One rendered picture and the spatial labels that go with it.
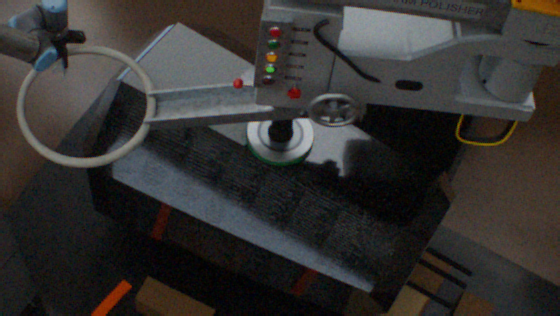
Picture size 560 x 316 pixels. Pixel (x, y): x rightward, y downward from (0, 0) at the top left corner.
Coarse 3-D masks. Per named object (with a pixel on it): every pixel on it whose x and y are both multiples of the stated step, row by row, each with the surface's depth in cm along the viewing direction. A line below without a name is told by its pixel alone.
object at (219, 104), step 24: (168, 96) 263; (192, 96) 263; (216, 96) 262; (240, 96) 261; (144, 120) 256; (168, 120) 255; (192, 120) 255; (216, 120) 255; (240, 120) 254; (264, 120) 254
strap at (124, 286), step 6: (126, 282) 323; (120, 288) 322; (126, 288) 322; (114, 294) 320; (120, 294) 320; (108, 300) 318; (114, 300) 318; (102, 306) 316; (108, 306) 316; (96, 312) 314; (102, 312) 315
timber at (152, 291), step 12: (144, 288) 311; (156, 288) 311; (168, 288) 312; (144, 300) 308; (156, 300) 309; (168, 300) 309; (180, 300) 310; (192, 300) 310; (144, 312) 315; (156, 312) 308; (168, 312) 306; (180, 312) 307; (192, 312) 307; (204, 312) 308
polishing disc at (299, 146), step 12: (300, 120) 273; (252, 132) 268; (264, 132) 269; (300, 132) 270; (312, 132) 271; (252, 144) 266; (264, 144) 266; (276, 144) 267; (288, 144) 267; (300, 144) 268; (264, 156) 264; (276, 156) 264; (288, 156) 265; (300, 156) 266
